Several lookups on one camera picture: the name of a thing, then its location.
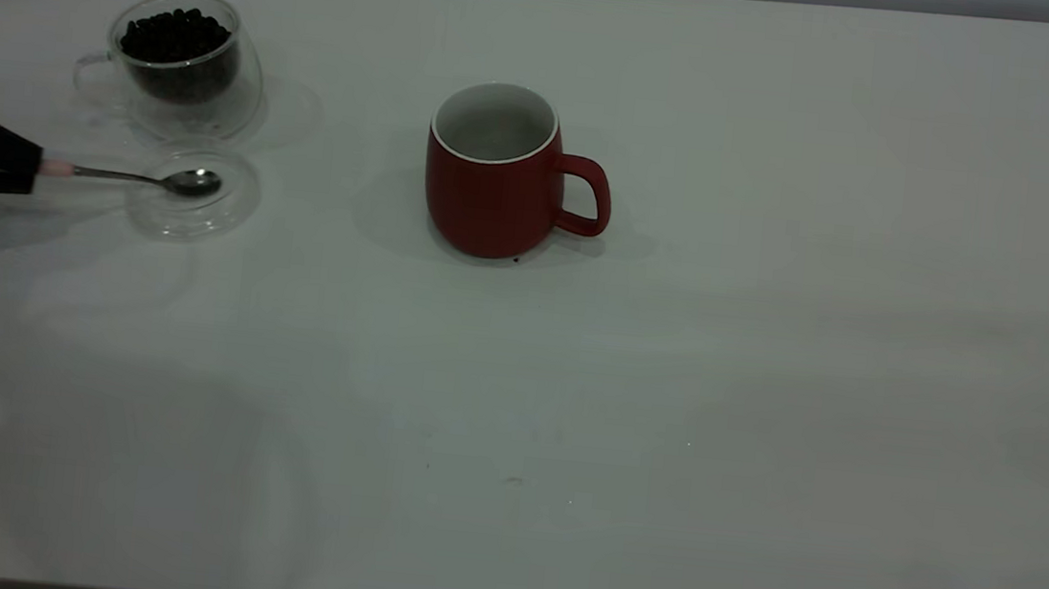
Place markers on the dark coffee beans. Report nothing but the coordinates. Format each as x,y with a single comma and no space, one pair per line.
178,40

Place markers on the clear glass saucer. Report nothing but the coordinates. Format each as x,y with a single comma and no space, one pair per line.
187,220

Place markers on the red ceramic mug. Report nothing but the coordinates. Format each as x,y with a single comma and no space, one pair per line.
485,209

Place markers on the clear double-wall glass cup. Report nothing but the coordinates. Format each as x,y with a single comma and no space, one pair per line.
243,104

